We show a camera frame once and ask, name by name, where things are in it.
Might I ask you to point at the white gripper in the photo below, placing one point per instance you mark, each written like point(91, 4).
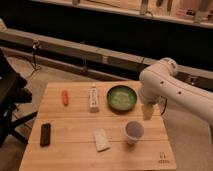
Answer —
point(148, 98)

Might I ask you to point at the black stand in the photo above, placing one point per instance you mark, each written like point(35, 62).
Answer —
point(12, 90)

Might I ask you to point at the wooden board table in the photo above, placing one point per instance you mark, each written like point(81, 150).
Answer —
point(72, 146)

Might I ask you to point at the black rectangular remote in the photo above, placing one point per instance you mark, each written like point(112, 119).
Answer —
point(45, 135)

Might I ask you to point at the white tube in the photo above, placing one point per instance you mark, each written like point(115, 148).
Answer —
point(93, 97)

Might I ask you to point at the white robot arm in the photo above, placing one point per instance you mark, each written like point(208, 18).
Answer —
point(159, 79)

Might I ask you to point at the green ceramic bowl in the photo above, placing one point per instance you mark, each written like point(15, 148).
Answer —
point(121, 98)

